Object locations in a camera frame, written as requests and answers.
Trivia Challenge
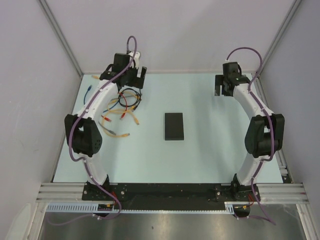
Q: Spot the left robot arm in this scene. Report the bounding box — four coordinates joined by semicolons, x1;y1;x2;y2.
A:
64;50;147;200

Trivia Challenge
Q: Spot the black network switch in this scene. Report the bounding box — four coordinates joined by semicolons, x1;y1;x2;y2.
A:
164;112;185;141

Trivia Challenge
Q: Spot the blue ethernet cable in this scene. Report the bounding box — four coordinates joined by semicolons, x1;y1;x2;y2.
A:
83;84;126;103

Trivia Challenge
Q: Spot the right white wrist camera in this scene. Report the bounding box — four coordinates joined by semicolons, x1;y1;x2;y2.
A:
224;59;238;64

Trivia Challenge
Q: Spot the right aluminium side rail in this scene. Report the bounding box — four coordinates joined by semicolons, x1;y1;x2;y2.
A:
252;73;292;183

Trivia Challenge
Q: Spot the black ethernet cable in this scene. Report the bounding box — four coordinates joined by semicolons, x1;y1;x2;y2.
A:
117;88;142;111

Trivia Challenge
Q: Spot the white slotted cable duct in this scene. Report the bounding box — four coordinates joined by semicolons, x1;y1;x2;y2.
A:
46;202;234;215

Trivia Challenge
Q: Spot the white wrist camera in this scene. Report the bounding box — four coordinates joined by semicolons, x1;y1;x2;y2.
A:
224;59;238;64
129;51;141;70

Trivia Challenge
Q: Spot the purple cable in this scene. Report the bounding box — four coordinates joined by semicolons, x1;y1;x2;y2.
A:
47;36;139;225
226;46;277;225

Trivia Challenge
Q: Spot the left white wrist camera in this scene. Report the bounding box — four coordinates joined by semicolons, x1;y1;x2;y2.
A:
129;51;141;70

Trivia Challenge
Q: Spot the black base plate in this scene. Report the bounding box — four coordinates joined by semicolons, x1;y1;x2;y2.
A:
81;182;261;211

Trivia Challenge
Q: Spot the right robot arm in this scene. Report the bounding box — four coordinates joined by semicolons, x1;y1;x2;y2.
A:
214;62;285;201

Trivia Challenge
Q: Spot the grey ethernet cable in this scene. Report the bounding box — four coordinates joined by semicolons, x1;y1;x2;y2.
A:
97;121;116;136

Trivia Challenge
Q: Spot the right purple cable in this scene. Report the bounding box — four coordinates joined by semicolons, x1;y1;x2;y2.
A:
226;46;277;225

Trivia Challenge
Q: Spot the right aluminium corner post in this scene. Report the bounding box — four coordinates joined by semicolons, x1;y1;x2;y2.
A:
259;0;303;74

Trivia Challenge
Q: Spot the aluminium corner post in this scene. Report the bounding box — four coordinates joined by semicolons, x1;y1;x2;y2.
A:
37;0;84;78
259;0;303;74

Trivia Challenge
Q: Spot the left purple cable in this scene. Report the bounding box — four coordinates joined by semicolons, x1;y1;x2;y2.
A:
47;36;139;225

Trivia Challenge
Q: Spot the left aluminium corner post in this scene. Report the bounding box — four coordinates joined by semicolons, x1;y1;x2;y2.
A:
37;0;84;78

